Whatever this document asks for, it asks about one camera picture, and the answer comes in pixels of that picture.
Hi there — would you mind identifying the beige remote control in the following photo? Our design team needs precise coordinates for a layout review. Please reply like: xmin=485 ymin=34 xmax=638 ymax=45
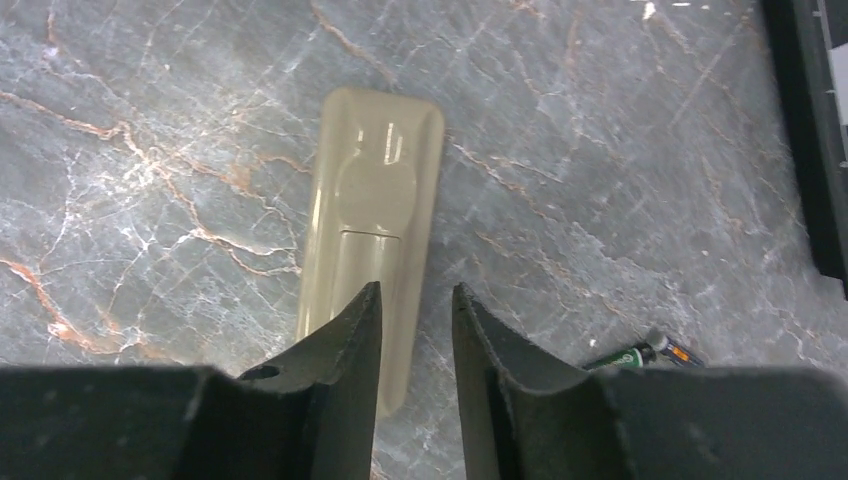
xmin=297 ymin=87 xmax=445 ymax=419

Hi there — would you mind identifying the dark spare AA battery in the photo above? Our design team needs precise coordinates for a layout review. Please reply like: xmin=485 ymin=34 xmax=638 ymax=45
xmin=646 ymin=329 xmax=705 ymax=368

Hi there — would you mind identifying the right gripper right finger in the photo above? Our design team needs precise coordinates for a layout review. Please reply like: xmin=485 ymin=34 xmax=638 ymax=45
xmin=452 ymin=283 xmax=623 ymax=479

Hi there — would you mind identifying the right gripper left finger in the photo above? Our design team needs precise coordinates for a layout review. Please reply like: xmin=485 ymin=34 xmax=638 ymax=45
xmin=172 ymin=282 xmax=382 ymax=479

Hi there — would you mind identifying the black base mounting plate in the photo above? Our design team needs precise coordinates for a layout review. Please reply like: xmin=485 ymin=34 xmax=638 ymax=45
xmin=760 ymin=0 xmax=847 ymax=282

